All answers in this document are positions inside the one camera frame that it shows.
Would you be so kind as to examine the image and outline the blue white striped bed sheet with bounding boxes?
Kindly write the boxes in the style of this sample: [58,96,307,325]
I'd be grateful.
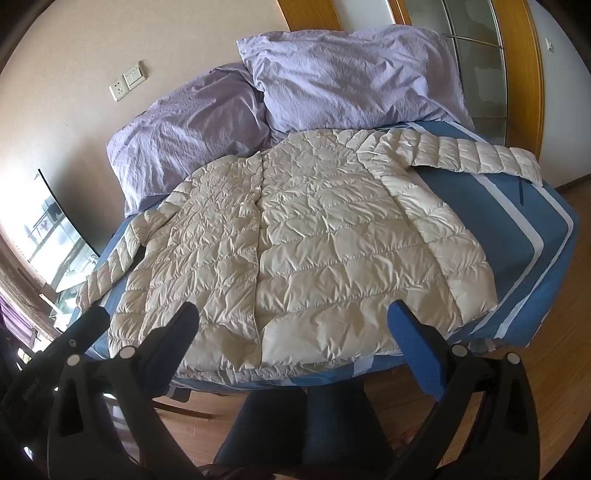
[78,119,580,402]

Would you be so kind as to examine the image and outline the cream white puffer jacket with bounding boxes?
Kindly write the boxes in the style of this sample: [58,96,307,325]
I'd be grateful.
[76,128,543,384]

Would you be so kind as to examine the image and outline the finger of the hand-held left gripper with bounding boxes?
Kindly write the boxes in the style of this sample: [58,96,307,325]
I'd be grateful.
[28,305,112,385]

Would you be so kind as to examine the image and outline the light lavender pillow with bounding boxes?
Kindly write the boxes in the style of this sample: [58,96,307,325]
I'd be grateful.
[236,24,475,134]

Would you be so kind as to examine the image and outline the dark lavender pillow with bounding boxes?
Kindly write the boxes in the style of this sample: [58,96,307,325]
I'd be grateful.
[106,64,273,217]

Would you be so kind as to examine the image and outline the frosted glass door panel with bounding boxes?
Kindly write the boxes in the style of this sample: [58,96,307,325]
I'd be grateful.
[409,0,509,145]

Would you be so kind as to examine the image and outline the white double light switch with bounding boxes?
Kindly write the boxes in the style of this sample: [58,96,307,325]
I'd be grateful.
[122,65,146,89]

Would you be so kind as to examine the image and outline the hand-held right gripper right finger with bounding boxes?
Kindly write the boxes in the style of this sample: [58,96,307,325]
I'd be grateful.
[387,299,546,480]

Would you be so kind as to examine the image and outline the person's blue jeans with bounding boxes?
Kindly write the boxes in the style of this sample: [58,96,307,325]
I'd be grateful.
[215,385,398,480]

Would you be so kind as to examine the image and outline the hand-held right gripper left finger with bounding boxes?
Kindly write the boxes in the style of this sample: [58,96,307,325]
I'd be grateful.
[46,301,205,480]

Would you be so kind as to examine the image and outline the dark wooden slat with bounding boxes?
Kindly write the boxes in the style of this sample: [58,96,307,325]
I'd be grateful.
[150,394,215,421]

